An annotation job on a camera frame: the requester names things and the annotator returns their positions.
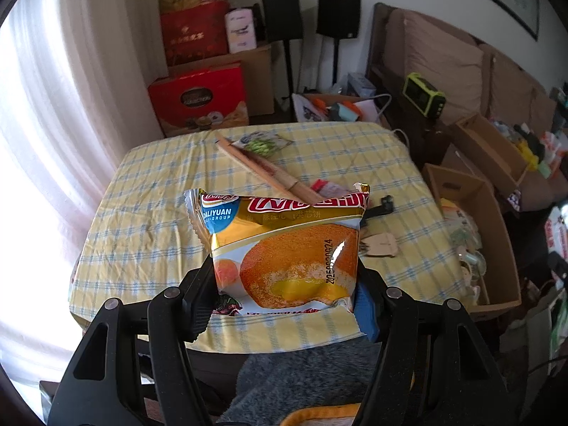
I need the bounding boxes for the mint green handheld fan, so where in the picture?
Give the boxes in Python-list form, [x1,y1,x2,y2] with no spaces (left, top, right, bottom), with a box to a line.
[448,219,489,294]

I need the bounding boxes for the clear packet with red top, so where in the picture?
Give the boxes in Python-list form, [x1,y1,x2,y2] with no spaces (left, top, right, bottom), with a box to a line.
[310,179,344,198]

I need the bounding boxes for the cake snack packet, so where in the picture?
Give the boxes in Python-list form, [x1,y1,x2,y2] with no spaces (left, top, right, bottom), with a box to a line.
[183,182,371,316]

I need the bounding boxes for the grey plastic case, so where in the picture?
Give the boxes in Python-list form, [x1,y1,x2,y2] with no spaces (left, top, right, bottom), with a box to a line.
[346,72,378,96]

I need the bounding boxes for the green black device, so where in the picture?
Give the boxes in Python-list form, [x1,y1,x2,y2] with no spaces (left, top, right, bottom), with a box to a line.
[402,72,447,120]

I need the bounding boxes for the red green snack packet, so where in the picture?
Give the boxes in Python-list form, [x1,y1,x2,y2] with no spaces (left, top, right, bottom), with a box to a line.
[212,295,242,318]

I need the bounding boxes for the white plastic bag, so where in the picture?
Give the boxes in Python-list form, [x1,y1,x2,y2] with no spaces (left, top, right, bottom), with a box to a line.
[499,282,568,365]

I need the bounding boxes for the pink white box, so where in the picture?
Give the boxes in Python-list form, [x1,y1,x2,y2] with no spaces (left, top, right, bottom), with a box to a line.
[224,8,258,54]

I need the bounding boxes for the orange edged mat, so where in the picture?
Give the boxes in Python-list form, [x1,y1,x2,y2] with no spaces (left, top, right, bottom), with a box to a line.
[282,402,360,426]

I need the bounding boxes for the yellow plastic bag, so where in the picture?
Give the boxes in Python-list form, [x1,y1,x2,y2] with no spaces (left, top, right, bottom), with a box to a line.
[517,140,540,171]

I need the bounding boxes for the red white printed bag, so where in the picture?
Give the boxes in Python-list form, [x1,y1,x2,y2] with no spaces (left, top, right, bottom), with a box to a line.
[544,206,568,258]

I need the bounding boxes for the pile of colourful packets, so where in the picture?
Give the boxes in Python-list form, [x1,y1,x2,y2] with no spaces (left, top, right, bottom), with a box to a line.
[490,118,522,140]

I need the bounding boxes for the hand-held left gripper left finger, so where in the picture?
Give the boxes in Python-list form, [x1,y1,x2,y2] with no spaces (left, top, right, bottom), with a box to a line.
[47,257,218,426]

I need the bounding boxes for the long shallow cardboard box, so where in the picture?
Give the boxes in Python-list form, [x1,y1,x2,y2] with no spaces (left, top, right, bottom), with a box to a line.
[453,113,540,187]

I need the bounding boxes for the green white packet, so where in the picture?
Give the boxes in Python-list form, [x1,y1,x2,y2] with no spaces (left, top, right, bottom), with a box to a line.
[231,131,294,158]

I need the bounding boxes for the brown sofa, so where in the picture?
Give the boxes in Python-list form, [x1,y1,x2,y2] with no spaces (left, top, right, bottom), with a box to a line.
[366,2,568,214]

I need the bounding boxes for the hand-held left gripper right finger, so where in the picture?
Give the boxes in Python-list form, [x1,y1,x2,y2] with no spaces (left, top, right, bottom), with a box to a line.
[353,260,507,426]

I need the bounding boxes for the white cable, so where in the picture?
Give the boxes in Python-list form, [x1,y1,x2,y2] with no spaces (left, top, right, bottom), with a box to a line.
[375,93,411,143]

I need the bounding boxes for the red gift bag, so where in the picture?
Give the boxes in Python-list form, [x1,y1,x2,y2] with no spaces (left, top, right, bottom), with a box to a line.
[160,0,231,68]

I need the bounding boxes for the black speaker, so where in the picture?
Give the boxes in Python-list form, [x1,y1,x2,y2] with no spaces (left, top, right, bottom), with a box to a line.
[316,0,361,40]
[260,0,305,44]

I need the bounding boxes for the large brown sofa cushion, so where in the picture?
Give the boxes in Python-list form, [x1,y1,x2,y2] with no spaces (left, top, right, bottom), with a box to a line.
[402,9,484,98]

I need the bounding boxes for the white curtain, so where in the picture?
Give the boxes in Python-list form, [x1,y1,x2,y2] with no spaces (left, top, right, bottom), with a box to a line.
[0,0,165,391]

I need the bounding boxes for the black cloth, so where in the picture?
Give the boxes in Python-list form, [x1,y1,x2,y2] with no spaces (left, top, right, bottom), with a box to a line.
[515,122,544,160]

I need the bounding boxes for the open box with orange things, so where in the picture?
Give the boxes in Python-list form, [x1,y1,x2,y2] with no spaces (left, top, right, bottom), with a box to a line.
[292,91,393,125]

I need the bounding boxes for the black clip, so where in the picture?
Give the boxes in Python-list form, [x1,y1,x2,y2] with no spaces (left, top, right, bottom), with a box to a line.
[364,194,397,223]

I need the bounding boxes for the yellow plaid tablecloth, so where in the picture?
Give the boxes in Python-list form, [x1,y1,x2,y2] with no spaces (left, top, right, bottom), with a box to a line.
[69,122,471,356]

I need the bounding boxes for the red gift box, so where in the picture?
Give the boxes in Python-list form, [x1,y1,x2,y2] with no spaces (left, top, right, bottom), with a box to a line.
[148,61,250,138]

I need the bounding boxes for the large brown cardboard box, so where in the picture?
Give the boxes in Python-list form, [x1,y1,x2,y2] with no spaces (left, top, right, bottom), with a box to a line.
[168,42,276,118]

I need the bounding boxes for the beige wooden pieces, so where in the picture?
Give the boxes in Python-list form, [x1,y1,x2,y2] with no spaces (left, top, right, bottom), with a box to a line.
[359,232,399,259]

